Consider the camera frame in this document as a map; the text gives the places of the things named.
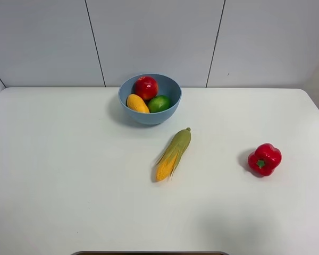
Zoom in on green lime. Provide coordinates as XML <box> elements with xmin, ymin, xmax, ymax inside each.
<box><xmin>147</xmin><ymin>95</ymin><xmax>171</xmax><ymax>113</ymax></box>

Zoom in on yellow mango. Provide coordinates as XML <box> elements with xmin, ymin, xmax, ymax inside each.
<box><xmin>127</xmin><ymin>94</ymin><xmax>150</xmax><ymax>113</ymax></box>

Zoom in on corn cob with husk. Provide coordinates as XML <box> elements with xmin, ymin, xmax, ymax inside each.
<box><xmin>155</xmin><ymin>127</ymin><xmax>191</xmax><ymax>182</ymax></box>

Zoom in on red bell pepper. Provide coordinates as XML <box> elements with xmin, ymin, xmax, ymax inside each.
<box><xmin>247</xmin><ymin>143</ymin><xmax>282</xmax><ymax>177</ymax></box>

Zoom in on blue plastic bowl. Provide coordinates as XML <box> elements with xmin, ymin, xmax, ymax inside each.
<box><xmin>118</xmin><ymin>73</ymin><xmax>182</xmax><ymax>125</ymax></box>

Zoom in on red pomegranate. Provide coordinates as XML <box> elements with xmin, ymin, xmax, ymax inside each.
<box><xmin>135</xmin><ymin>76</ymin><xmax>158</xmax><ymax>101</ymax></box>

